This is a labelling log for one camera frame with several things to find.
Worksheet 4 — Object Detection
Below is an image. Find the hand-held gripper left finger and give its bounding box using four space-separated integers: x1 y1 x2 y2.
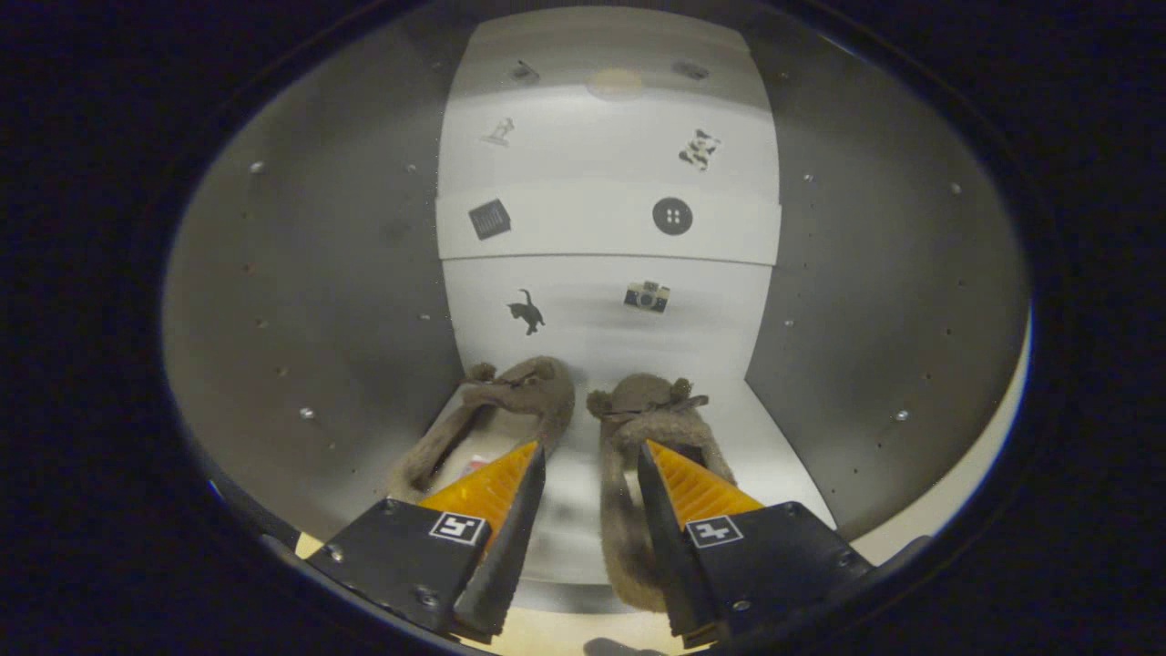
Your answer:
305 442 547 643

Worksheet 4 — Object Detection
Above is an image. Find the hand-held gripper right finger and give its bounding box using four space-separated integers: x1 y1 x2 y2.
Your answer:
636 440 875 650

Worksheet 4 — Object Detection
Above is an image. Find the grey shoe cabinet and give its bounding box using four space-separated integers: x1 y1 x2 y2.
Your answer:
164 5 1030 613

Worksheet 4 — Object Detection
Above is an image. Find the brown fuzzy shoe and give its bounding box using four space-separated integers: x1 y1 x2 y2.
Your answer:
390 355 577 504
586 372 739 613

